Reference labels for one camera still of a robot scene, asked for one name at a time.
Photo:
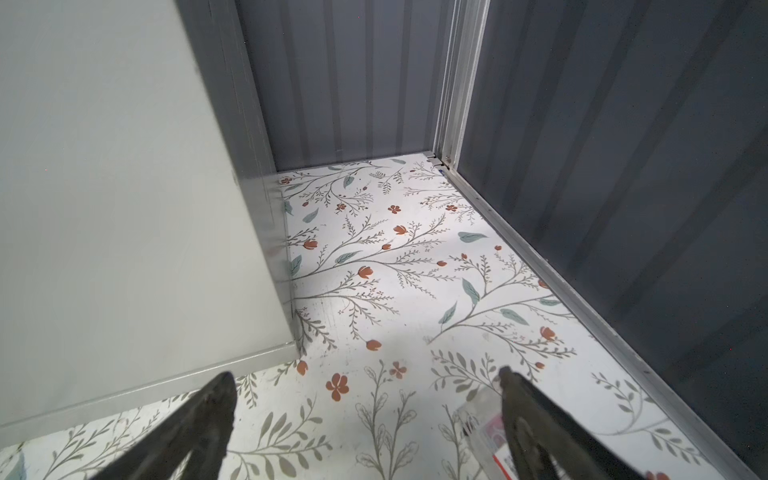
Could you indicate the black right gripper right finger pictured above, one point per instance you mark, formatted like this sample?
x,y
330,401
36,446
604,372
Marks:
x,y
544,440

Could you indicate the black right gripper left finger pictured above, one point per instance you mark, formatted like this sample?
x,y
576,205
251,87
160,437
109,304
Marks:
x,y
194,438

